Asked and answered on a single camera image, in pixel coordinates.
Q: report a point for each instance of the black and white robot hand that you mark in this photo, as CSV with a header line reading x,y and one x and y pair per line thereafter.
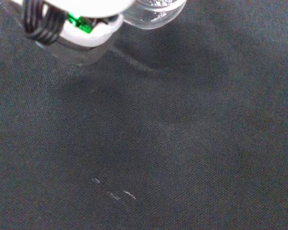
x,y
86,31

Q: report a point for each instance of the black cloth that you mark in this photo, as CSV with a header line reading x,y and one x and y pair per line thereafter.
x,y
158,134

